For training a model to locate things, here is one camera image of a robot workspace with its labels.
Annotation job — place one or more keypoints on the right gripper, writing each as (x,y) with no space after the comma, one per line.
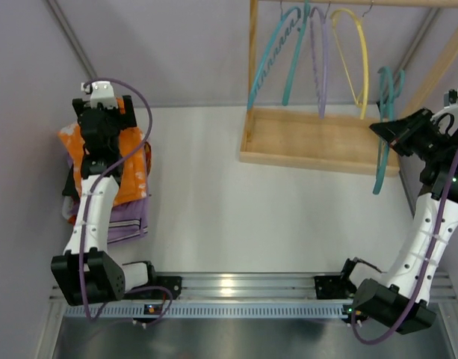
(403,135)

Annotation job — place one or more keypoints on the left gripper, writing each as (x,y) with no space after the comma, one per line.
(79,105)

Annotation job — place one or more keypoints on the teal hanger holding trousers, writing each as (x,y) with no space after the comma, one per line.
(386,110)

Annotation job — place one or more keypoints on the orange white trousers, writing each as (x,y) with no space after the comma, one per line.
(130,175)

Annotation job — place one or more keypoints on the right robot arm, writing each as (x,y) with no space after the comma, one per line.
(399,298)

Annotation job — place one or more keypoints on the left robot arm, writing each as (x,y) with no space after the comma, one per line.
(107,187)

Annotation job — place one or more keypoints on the spare teal hanger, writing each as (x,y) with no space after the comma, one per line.
(395,86)

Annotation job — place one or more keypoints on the yellow hanger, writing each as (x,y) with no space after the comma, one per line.
(350,40)

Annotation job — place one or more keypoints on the lilac hanger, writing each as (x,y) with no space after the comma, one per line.
(320,78)

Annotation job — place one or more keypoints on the wooden clothes rack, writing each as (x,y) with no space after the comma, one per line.
(339,142)

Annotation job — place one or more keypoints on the black folded garment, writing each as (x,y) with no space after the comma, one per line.
(69,189)

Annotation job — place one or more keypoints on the purple garment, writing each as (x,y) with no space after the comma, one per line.
(127,221)

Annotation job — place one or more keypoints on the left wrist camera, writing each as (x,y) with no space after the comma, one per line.
(101,93)

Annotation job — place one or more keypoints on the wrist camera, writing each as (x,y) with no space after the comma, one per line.
(450,101)
(101,93)

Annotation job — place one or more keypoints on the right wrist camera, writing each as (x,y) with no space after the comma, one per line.
(450,101)

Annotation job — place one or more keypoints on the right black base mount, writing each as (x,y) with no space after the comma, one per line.
(329,287)

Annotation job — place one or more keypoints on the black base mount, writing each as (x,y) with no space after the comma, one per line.
(171,282)
(329,287)

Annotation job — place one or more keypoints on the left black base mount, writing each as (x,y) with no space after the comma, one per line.
(171,282)

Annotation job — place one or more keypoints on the aluminium rail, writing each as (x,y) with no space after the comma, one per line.
(246,285)

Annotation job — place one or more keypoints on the grey slotted cable duct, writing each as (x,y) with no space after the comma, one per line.
(237,310)

